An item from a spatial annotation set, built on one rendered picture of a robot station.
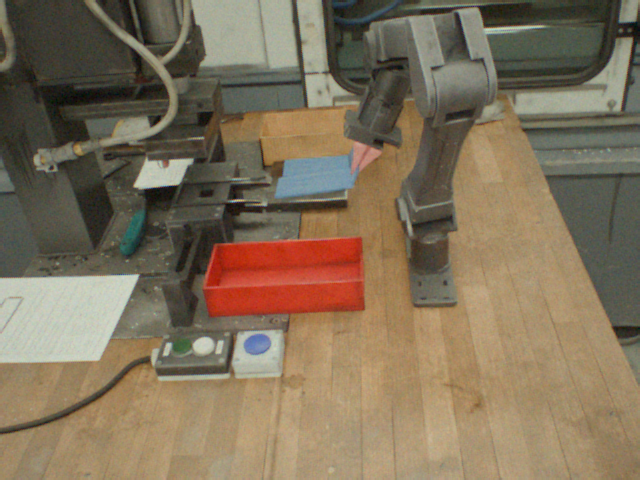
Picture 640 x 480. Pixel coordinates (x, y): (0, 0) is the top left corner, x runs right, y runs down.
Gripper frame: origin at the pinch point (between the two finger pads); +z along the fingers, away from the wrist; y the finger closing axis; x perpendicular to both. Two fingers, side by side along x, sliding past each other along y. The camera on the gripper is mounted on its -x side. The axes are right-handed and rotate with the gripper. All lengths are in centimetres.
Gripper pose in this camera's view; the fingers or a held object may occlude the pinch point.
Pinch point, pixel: (354, 170)
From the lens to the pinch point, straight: 122.0
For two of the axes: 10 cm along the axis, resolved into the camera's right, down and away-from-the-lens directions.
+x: -0.5, 5.3, -8.5
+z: -3.4, 7.9, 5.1
